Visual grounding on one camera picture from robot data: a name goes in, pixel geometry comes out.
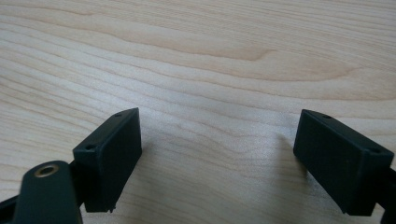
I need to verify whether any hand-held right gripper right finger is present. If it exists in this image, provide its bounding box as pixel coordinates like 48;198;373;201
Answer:
292;108;395;217

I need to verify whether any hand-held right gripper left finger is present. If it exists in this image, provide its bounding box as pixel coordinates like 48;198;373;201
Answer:
72;107;143;214

